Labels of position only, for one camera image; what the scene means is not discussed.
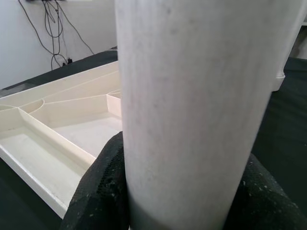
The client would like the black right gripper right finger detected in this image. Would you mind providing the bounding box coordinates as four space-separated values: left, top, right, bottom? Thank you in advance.
222 153 307 230

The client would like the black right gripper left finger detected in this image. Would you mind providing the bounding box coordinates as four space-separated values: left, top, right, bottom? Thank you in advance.
59 130 132 230

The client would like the white plastic table top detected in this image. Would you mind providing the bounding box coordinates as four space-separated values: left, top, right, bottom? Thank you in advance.
0 59 286 220

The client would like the long black wall cable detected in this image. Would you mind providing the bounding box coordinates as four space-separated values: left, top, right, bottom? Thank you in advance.
56 0 94 55

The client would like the black power adapter with cable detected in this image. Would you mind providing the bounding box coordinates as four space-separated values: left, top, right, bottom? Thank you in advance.
19 0 74 70

